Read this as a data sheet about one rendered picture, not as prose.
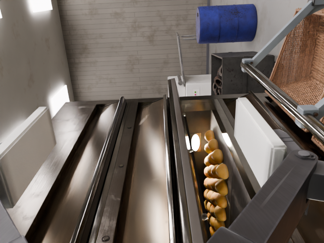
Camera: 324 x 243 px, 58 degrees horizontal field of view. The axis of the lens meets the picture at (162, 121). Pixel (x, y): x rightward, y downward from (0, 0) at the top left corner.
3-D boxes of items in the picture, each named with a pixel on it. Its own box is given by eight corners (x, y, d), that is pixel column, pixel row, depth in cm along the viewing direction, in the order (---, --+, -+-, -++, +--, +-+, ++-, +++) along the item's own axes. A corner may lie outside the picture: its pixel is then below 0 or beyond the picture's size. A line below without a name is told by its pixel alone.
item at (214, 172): (224, 262, 161) (214, 263, 161) (210, 204, 204) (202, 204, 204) (229, 169, 136) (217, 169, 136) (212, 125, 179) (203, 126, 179)
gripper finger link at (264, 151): (272, 146, 14) (288, 146, 14) (236, 97, 20) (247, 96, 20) (265, 198, 15) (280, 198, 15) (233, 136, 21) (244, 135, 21)
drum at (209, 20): (255, 45, 456) (199, 47, 457) (245, 38, 510) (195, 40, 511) (259, 4, 431) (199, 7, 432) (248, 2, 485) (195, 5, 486)
